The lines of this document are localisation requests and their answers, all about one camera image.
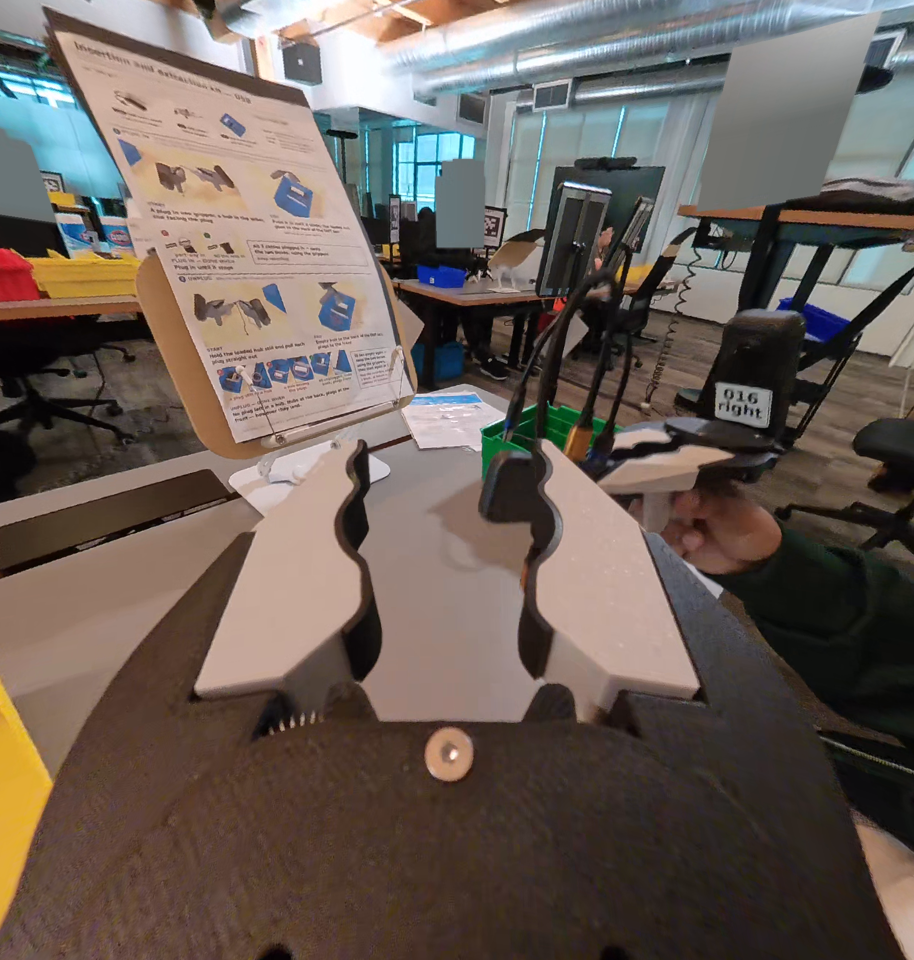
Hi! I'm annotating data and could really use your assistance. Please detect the wooden document board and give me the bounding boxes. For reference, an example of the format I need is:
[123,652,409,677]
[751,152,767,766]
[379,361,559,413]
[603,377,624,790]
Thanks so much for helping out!
[43,7,422,460]

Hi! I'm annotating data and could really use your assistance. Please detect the green zip jacket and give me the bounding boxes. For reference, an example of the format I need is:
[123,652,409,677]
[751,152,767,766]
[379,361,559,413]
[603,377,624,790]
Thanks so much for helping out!
[817,720,914,856]

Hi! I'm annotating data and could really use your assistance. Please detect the person's right forearm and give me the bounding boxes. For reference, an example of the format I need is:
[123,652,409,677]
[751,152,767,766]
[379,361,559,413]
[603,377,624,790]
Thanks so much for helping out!
[715,517,914,744]

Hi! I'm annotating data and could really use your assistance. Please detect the black cable blue plugs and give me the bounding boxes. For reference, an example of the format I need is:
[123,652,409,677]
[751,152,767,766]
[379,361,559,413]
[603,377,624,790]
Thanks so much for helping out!
[588,300,639,465]

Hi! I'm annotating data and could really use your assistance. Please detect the black office chair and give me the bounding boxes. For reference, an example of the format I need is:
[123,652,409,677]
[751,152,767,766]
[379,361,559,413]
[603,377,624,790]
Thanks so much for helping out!
[0,300,135,451]
[775,416,914,579]

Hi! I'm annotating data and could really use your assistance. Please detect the coiled black cable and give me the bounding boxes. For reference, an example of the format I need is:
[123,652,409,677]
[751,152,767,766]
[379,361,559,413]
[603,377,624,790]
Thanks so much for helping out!
[646,247,699,395]

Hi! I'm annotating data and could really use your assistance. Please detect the instruction sheet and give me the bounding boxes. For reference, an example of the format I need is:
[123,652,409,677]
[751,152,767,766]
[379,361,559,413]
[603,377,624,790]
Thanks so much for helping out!
[44,30,399,444]

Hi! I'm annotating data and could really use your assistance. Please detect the grey desk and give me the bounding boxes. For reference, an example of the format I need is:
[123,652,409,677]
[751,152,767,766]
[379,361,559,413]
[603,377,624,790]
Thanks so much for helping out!
[0,384,720,781]

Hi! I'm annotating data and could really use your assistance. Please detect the printed paper sheets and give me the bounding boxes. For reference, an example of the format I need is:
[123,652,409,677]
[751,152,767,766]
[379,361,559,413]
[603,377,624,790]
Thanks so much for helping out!
[400,390,507,453]

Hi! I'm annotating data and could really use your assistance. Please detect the black monitor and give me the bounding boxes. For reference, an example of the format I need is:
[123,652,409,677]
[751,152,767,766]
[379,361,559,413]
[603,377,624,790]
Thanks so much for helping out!
[535,165,668,297]

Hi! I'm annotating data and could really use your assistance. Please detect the large red bin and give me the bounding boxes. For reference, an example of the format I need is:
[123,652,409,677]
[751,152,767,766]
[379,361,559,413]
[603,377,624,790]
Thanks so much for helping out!
[0,247,41,305]

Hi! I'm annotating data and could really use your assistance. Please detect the green plastic bin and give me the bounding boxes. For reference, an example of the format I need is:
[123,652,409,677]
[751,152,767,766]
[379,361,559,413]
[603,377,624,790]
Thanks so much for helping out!
[479,403,615,483]

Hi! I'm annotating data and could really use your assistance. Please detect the small yellow storage bin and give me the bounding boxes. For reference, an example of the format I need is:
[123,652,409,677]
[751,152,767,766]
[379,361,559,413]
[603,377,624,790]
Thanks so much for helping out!
[25,251,144,301]

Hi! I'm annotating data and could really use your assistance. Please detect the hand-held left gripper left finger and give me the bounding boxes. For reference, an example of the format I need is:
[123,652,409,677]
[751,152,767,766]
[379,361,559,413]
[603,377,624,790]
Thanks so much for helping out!
[194,438,383,715]

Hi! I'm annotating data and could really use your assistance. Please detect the white stand base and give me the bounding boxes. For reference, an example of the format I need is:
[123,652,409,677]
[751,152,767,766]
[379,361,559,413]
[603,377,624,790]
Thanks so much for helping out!
[228,438,392,519]

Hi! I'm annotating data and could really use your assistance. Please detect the black-framed wooden table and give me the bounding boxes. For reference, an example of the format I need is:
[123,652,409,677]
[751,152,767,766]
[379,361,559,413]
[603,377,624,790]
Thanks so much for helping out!
[678,202,914,421]

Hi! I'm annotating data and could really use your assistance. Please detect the long wooden table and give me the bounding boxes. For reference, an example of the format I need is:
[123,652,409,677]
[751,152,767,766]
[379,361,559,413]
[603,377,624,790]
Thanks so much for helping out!
[0,294,143,325]

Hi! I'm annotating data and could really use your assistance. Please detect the grey hub cable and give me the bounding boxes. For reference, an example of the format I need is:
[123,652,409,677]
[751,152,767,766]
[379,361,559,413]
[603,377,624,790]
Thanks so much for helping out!
[502,273,615,459]

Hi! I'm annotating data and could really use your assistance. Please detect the wooden work table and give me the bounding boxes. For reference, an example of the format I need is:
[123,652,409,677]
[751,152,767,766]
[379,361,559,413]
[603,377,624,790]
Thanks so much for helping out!
[393,277,683,376]

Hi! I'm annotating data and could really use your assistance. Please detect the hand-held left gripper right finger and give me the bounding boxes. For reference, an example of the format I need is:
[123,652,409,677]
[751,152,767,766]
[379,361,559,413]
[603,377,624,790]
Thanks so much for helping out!
[520,441,702,723]

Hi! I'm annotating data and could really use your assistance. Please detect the silver ventilation ducts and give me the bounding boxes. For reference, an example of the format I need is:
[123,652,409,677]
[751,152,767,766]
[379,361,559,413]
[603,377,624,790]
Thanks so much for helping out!
[224,0,914,106]

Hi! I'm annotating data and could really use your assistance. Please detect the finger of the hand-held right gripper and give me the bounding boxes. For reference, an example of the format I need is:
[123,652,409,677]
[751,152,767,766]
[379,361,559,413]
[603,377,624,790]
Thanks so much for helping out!
[593,446,735,498]
[613,426,692,463]

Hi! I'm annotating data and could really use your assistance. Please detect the person's right hand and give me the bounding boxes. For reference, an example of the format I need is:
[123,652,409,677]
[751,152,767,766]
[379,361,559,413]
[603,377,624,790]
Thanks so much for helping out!
[663,483,785,576]

